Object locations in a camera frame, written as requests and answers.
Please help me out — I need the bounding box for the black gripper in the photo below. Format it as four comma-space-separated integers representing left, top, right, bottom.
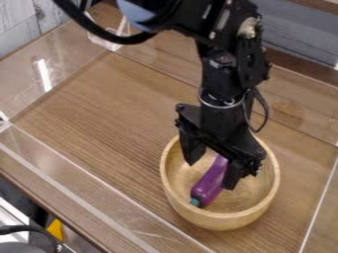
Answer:
175, 97, 267, 190

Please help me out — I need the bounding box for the black cable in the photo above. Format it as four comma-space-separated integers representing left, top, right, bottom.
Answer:
0, 224, 57, 253

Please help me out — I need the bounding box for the light wooden bowl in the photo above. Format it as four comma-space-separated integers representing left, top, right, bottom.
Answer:
160, 136, 280, 230

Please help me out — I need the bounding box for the purple toy eggplant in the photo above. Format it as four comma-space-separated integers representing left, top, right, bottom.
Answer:
189, 155, 228, 208

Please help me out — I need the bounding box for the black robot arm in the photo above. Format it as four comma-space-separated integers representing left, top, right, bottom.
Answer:
53, 0, 271, 190

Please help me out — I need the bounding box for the yellow and black equipment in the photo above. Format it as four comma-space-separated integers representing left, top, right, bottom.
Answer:
28, 220, 81, 253

